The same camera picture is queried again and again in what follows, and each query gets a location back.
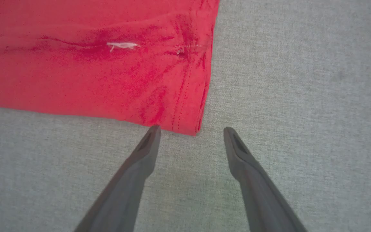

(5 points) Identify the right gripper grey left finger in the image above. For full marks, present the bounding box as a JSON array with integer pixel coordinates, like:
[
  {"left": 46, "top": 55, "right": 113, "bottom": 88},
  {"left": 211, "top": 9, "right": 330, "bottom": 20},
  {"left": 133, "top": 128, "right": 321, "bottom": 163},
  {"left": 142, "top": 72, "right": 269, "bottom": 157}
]
[{"left": 74, "top": 125, "right": 162, "bottom": 232}]

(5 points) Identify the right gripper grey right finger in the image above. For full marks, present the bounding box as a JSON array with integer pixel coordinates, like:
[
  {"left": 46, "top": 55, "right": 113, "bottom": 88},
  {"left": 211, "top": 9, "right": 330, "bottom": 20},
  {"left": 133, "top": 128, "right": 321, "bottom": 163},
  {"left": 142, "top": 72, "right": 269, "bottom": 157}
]
[{"left": 223, "top": 127, "right": 308, "bottom": 232}]

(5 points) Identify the red white basketball jersey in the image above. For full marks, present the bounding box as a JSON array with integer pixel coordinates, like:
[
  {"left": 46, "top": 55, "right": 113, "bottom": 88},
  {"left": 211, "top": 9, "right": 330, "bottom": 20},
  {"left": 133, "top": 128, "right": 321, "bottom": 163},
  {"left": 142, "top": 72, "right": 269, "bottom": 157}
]
[{"left": 0, "top": 0, "right": 220, "bottom": 136}]

